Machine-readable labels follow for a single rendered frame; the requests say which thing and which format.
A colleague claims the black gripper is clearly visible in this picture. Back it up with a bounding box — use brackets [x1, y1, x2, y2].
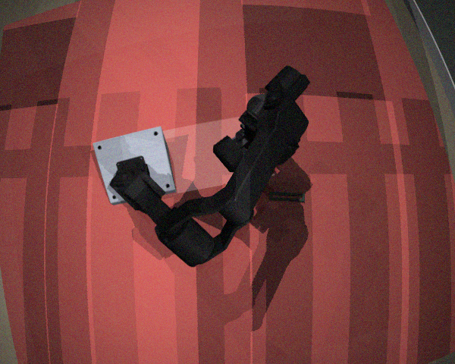
[213, 123, 257, 172]

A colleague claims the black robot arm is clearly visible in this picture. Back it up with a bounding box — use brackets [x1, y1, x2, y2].
[109, 65, 310, 268]

